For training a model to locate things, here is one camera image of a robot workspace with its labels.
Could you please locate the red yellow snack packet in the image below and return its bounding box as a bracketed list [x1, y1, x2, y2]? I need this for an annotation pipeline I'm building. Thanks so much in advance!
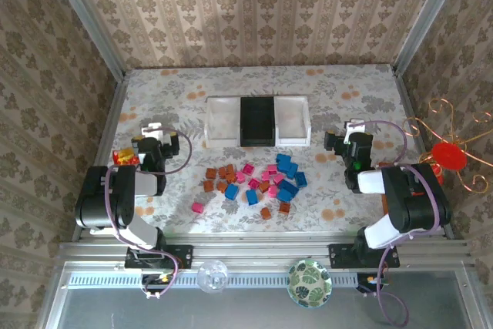
[112, 147, 140, 166]

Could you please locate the floral tablecloth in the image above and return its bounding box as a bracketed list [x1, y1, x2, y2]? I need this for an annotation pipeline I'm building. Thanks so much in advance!
[82, 63, 444, 234]

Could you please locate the red vase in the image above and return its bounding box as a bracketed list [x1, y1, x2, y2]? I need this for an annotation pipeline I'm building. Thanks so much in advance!
[430, 163, 446, 187]

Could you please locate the black connector block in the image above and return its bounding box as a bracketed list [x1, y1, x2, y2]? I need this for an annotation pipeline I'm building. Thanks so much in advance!
[140, 273, 175, 292]
[357, 273, 388, 294]

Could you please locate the clear glass bowl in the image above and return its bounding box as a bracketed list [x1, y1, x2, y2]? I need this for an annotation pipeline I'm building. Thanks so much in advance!
[196, 260, 230, 295]

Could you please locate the green leaf patterned bowl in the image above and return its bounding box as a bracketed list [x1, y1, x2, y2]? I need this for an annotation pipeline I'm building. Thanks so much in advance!
[287, 259, 334, 309]

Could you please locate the grey metal panel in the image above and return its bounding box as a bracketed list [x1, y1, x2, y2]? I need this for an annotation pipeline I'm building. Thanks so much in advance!
[57, 287, 469, 329]

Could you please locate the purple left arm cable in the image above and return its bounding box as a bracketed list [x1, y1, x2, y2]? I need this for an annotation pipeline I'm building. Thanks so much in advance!
[104, 126, 193, 300]

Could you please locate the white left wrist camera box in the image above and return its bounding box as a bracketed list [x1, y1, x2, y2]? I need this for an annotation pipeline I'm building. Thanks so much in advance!
[141, 123, 173, 144]

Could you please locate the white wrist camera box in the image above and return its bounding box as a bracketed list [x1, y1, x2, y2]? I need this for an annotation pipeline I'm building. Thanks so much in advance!
[141, 123, 173, 144]
[344, 118, 365, 143]

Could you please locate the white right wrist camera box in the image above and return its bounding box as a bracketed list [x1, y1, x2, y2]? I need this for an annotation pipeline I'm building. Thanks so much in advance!
[344, 118, 365, 143]

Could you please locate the aluminium side rail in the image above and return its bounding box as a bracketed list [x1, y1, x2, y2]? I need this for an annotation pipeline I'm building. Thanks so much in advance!
[392, 70, 458, 240]
[71, 76, 130, 243]

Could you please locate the gold wire red disc ornament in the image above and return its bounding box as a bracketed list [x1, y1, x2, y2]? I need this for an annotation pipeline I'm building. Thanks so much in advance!
[402, 97, 493, 193]

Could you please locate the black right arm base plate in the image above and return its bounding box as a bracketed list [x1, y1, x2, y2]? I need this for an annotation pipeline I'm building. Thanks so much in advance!
[328, 243, 401, 269]

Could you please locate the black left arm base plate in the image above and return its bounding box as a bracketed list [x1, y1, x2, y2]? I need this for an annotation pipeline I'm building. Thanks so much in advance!
[124, 243, 193, 270]

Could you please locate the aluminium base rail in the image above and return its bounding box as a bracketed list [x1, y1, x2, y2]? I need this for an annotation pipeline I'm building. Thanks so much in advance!
[57, 233, 475, 268]

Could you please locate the aluminium corner post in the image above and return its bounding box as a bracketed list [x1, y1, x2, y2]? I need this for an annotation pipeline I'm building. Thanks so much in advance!
[42, 0, 127, 80]
[391, 0, 470, 76]

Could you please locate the grey slotted cable duct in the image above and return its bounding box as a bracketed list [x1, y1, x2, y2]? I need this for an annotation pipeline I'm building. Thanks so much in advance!
[63, 270, 371, 290]

